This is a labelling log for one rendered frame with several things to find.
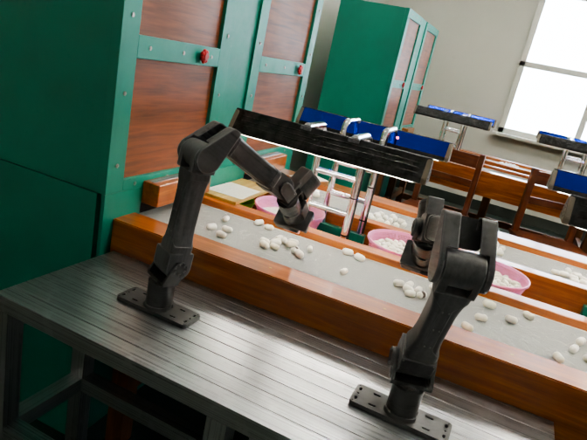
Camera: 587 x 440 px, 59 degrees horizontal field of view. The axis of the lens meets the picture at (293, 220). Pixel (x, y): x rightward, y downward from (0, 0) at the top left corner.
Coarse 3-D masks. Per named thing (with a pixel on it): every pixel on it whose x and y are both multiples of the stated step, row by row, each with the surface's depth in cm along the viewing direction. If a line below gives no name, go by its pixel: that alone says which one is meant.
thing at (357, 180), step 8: (304, 128) 155; (320, 128) 165; (352, 136) 151; (360, 136) 152; (368, 136) 160; (320, 160) 173; (312, 168) 174; (320, 168) 173; (360, 168) 168; (336, 176) 171; (344, 176) 170; (352, 176) 170; (360, 176) 168; (360, 184) 170; (352, 192) 170; (352, 200) 171; (320, 208) 176; (328, 208) 175; (352, 208) 172; (344, 216) 173; (352, 216) 173; (344, 224) 174; (344, 232) 174
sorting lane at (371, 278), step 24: (168, 216) 167; (216, 216) 177; (216, 240) 155; (240, 240) 160; (312, 240) 172; (288, 264) 150; (312, 264) 153; (336, 264) 157; (360, 264) 161; (360, 288) 143; (384, 288) 147; (480, 312) 145; (504, 312) 148; (504, 336) 133; (528, 336) 136; (552, 336) 139; (576, 336) 142; (552, 360) 126; (576, 360) 129
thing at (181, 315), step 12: (132, 288) 130; (156, 288) 120; (168, 288) 121; (120, 300) 125; (132, 300) 124; (144, 300) 124; (156, 300) 121; (168, 300) 122; (156, 312) 122; (168, 312) 123; (180, 312) 124; (192, 312) 125; (180, 324) 119
